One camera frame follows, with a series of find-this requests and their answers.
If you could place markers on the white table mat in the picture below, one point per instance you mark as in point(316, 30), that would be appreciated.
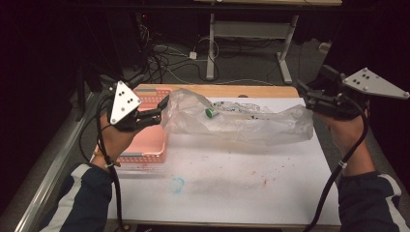
point(225, 193)

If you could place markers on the person's right hand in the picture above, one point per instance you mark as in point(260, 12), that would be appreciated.
point(349, 135)

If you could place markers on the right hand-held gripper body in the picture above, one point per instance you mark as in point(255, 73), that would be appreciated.
point(341, 100)

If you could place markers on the white power adapter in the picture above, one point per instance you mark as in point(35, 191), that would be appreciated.
point(193, 55)

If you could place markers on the small green-capped bottle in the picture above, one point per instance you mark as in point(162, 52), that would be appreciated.
point(211, 112)

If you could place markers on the grey metal desk frame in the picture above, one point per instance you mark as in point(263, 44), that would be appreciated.
point(251, 29)

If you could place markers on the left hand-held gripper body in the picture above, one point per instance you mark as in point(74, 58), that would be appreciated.
point(124, 100)

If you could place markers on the aluminium table rail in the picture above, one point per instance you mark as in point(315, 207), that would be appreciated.
point(48, 180)

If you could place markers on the clear smiley-print plastic bag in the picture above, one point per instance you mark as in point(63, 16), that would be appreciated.
point(245, 124)

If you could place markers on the pink perforated plastic basket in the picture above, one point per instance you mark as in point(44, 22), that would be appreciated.
point(148, 141)

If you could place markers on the person's left hand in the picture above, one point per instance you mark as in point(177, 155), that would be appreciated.
point(114, 141)

